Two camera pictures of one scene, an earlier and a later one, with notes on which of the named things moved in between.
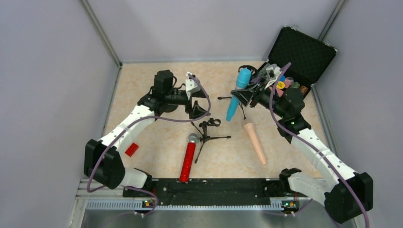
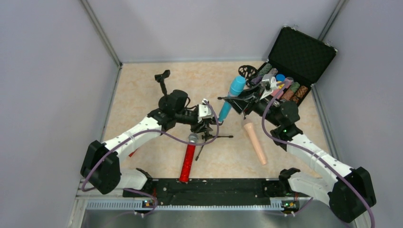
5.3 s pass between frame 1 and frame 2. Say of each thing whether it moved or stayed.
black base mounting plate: stayed
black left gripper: moved
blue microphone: moved
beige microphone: stayed
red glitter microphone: stayed
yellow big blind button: stayed
